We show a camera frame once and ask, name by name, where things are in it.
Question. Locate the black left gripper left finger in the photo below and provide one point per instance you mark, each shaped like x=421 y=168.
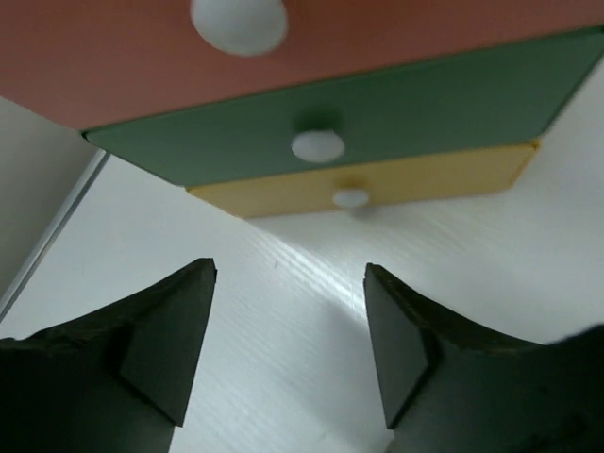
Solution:
x=118 y=379

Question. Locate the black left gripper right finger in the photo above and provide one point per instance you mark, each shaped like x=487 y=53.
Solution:
x=449 y=384

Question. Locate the green drawer box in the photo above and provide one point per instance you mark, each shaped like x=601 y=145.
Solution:
x=497 y=96

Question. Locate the orange drawer box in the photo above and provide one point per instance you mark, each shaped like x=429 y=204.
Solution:
x=85 y=64

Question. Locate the yellow drawer box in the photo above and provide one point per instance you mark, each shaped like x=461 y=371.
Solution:
x=439 y=176

